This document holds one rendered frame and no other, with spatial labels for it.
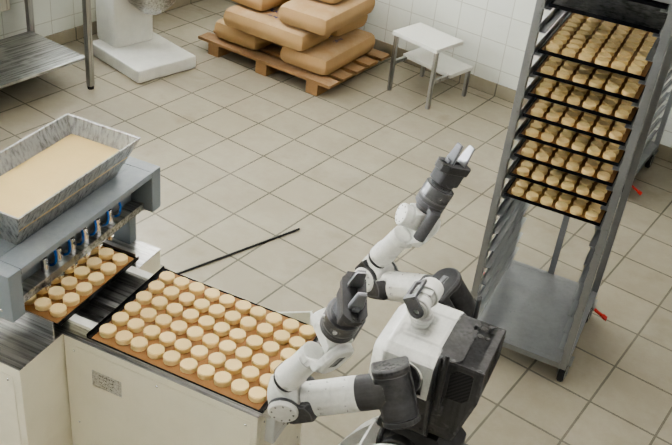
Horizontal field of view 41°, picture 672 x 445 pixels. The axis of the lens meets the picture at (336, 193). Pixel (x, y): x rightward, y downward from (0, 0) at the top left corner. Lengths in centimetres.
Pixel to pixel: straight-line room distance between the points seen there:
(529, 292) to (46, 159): 246
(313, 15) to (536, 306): 275
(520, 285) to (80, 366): 231
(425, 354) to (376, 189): 306
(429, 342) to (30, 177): 131
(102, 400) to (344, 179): 273
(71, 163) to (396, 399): 131
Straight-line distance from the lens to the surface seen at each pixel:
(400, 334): 234
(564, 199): 378
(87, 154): 296
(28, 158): 296
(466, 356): 233
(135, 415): 294
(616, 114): 353
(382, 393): 222
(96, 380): 295
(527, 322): 426
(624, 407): 423
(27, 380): 287
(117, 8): 654
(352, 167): 547
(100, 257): 310
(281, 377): 223
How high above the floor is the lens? 274
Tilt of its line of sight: 32 degrees down
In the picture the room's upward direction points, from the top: 7 degrees clockwise
